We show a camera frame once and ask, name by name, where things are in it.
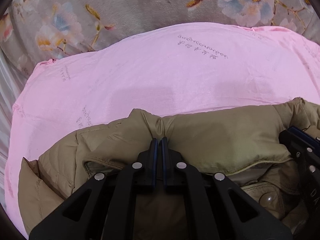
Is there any olive quilted jacket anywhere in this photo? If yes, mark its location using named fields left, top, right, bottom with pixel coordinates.
left=18, top=98, right=319, bottom=233

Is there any pink bed sheet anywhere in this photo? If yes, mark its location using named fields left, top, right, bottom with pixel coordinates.
left=4, top=23, right=319, bottom=235

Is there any silver satin curtain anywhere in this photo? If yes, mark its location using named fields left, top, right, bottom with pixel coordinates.
left=0, top=52, right=27, bottom=208

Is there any grey floral blanket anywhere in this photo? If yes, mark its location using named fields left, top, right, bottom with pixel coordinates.
left=1, top=0, right=319, bottom=77

